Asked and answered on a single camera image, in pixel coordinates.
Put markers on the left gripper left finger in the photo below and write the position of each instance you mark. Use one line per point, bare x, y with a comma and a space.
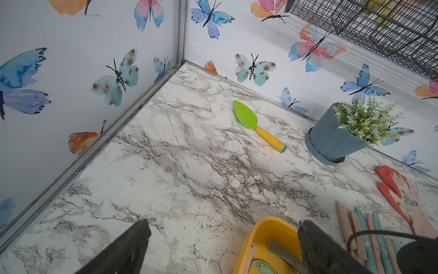
125, 255

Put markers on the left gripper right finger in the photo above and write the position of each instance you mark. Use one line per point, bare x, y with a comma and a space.
322, 255

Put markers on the pink folding fruit knife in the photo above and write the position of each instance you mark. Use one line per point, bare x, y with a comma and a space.
344, 220

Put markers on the pink ceramic knife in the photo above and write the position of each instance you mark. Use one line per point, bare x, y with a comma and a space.
375, 244

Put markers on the small teal folding knife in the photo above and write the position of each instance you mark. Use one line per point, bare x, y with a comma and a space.
262, 267

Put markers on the pink folding knife long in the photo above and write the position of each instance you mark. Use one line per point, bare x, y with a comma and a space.
392, 256

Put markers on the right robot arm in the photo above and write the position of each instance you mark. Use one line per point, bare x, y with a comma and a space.
418, 257

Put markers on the yellow storage box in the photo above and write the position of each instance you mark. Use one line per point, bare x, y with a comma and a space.
270, 228

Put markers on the red white garden glove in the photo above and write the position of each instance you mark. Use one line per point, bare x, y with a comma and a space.
401, 194

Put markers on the potted green plant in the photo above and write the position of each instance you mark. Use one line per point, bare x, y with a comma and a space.
346, 128

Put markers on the green yellow toy trowel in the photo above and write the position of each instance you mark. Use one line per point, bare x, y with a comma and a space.
249, 120

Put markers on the black wire wall basket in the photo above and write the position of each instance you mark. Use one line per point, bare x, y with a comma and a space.
405, 32

